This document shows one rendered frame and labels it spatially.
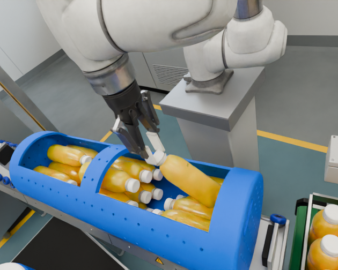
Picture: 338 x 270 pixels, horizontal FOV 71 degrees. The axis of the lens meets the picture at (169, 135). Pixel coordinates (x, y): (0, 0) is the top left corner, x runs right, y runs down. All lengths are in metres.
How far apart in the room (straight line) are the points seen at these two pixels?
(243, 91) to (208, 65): 0.18
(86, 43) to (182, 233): 0.43
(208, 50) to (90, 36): 0.66
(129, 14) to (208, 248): 0.46
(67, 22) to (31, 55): 5.36
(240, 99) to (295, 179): 1.16
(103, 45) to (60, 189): 0.56
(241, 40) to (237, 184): 0.54
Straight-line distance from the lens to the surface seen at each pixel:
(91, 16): 0.37
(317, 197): 0.86
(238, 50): 0.95
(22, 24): 5.72
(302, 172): 2.08
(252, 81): 1.10
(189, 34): 0.33
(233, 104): 0.99
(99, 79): 0.44
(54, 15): 0.41
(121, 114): 0.49
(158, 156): 0.61
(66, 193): 0.82
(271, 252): 0.69
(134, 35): 0.34
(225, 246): 0.54
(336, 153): 0.80
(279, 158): 2.14
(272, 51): 0.96
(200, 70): 1.03
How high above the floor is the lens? 1.71
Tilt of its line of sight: 43 degrees down
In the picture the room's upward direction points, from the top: 24 degrees counter-clockwise
